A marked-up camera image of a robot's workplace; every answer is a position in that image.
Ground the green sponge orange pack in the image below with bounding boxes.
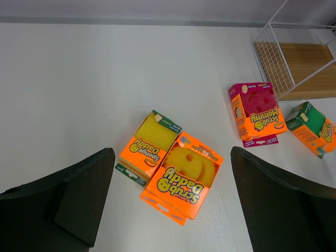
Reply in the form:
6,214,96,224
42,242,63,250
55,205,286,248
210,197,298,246
286,101,335,158

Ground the bottom wooden shelf board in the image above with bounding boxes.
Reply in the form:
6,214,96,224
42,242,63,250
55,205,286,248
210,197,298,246
252,42,335,101

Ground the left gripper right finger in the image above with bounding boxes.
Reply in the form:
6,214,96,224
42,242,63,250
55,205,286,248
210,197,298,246
230,146,335,251

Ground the Scrub Daddy orange box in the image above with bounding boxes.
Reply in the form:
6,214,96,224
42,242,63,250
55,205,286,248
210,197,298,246
140,132,224,225

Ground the Sponge Daddy yellow sponge box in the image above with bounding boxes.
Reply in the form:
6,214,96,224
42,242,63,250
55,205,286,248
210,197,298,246
115,110,182,187

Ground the pink Scrub Mommy box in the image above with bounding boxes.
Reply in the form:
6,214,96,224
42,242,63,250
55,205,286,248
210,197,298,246
228,82,287,148

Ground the white wire shelf frame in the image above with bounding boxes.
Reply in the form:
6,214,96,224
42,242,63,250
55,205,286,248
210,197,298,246
251,1,335,100

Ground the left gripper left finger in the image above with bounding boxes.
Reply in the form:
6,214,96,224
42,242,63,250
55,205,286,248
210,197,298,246
1,148,115,251

